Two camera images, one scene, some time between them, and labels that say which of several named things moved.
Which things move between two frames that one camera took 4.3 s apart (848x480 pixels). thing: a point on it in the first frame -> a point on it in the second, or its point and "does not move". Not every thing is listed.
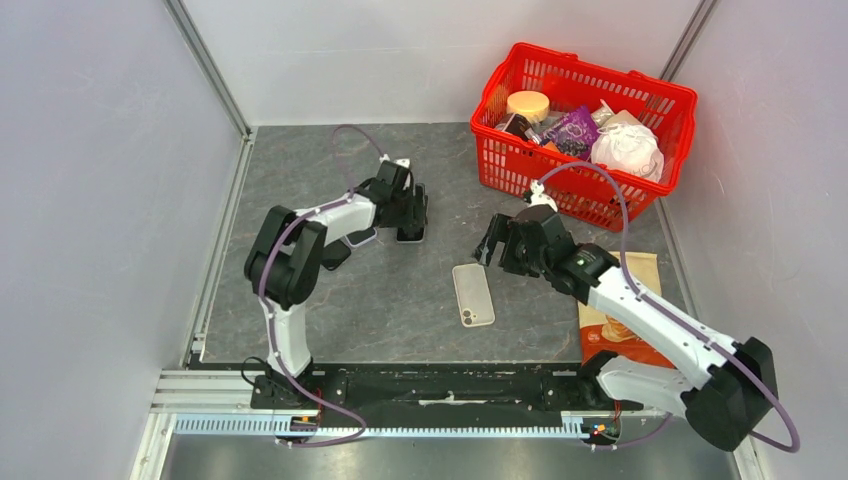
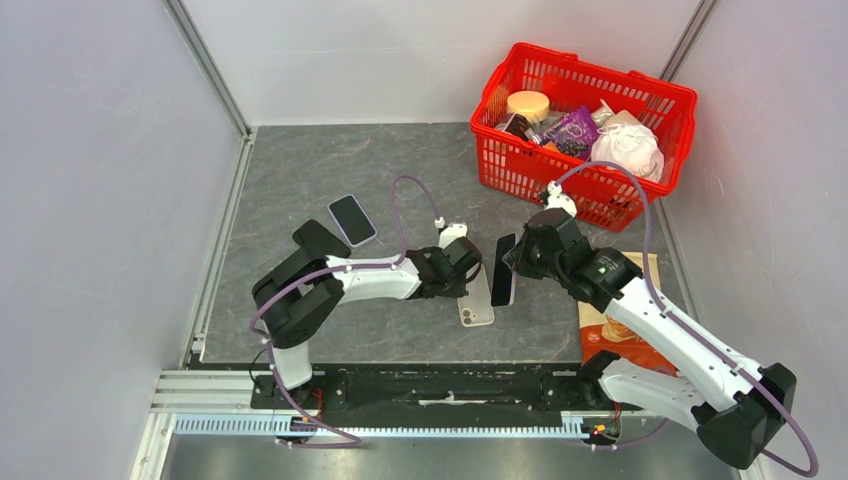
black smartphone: [410, 234] -> [503, 278]
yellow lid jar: [532, 104] does not move
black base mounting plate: [436, 392] does not move
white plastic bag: [629, 147] does not move
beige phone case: [473, 295] does not move
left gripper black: [416, 216] -> [456, 291]
